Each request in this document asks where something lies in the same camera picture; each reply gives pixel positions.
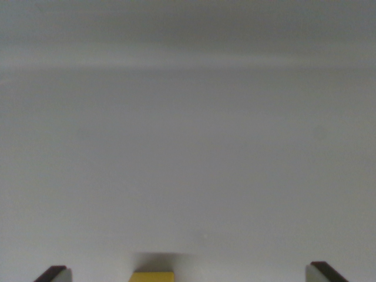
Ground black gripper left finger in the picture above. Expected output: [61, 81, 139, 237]
[33, 265, 73, 282]

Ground grey plastic bin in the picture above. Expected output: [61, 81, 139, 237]
[0, 0, 376, 282]

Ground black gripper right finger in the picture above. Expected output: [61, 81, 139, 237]
[305, 261, 350, 282]

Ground yellow cube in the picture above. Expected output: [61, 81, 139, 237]
[128, 271, 175, 282]

